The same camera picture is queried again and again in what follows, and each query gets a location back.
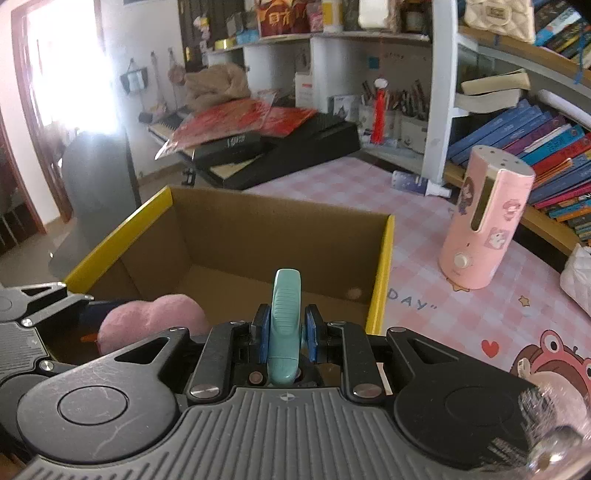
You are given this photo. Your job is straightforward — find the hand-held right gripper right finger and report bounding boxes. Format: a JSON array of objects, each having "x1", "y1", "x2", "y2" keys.
[{"x1": 305, "y1": 304, "x2": 468, "y2": 401}]

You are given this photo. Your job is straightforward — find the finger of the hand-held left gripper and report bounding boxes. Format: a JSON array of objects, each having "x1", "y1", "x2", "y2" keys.
[
  {"x1": 0, "y1": 281, "x2": 126, "y2": 326},
  {"x1": 38, "y1": 359, "x2": 93, "y2": 377}
]

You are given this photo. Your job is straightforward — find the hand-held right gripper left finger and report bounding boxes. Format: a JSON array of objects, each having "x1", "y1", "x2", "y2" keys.
[{"x1": 99, "y1": 304, "x2": 274, "y2": 403}]

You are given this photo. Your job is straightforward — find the yellow cardboard box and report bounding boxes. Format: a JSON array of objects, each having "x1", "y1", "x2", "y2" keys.
[{"x1": 62, "y1": 185, "x2": 396, "y2": 365}]

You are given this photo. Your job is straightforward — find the pink plush toy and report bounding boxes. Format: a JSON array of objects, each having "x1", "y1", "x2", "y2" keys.
[{"x1": 98, "y1": 294, "x2": 209, "y2": 357}]

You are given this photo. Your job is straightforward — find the grey chair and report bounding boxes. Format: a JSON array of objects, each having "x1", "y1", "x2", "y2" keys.
[{"x1": 47, "y1": 130, "x2": 141, "y2": 278}]

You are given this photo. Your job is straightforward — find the pink printed tablecloth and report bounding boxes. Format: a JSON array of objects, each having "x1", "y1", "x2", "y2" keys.
[{"x1": 242, "y1": 157, "x2": 591, "y2": 416}]

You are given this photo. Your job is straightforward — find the black keyboard case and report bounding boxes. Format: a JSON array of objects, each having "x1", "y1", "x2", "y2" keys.
[{"x1": 182, "y1": 111, "x2": 362, "y2": 191}]

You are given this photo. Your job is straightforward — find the pink cylindrical humidifier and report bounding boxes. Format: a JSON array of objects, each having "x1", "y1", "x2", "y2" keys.
[{"x1": 438, "y1": 145, "x2": 536, "y2": 291}]

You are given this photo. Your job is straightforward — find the electric piano keyboard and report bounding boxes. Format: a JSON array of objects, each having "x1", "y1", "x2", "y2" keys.
[{"x1": 147, "y1": 108, "x2": 195, "y2": 139}]

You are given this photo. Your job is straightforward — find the red paper sheets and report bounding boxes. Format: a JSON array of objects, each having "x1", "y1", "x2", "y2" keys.
[{"x1": 154, "y1": 95, "x2": 319, "y2": 160}]

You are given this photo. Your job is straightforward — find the red tassel pen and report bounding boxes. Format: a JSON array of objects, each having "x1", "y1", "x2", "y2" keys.
[{"x1": 369, "y1": 78, "x2": 389, "y2": 145}]

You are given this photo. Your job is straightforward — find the pen holder with pens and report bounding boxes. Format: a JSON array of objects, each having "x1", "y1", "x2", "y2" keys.
[{"x1": 360, "y1": 79, "x2": 430, "y2": 148}]

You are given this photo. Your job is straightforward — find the brown cloth bundle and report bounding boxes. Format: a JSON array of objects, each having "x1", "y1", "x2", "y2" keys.
[{"x1": 184, "y1": 62, "x2": 252, "y2": 112}]

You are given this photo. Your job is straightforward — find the white shelf unit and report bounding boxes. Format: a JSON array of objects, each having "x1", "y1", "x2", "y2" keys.
[{"x1": 205, "y1": 0, "x2": 478, "y2": 197}]

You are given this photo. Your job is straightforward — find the white tissue pack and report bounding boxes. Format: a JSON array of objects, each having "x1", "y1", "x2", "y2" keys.
[{"x1": 560, "y1": 244, "x2": 591, "y2": 318}]

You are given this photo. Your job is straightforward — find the row of colourful books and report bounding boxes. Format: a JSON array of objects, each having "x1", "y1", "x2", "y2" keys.
[{"x1": 447, "y1": 99, "x2": 591, "y2": 245}]

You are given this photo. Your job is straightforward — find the stacked lying books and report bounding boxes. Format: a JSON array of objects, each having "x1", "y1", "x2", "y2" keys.
[{"x1": 455, "y1": 68, "x2": 532, "y2": 112}]

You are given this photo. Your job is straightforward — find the red gift box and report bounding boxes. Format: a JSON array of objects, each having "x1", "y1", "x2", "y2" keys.
[{"x1": 255, "y1": 0, "x2": 311, "y2": 38}]

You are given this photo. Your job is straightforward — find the wooden bookshelf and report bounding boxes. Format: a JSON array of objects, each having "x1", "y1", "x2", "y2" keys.
[{"x1": 445, "y1": 0, "x2": 591, "y2": 257}]

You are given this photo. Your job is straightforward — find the cream quilted bag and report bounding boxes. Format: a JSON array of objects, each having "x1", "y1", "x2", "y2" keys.
[{"x1": 463, "y1": 0, "x2": 539, "y2": 44}]

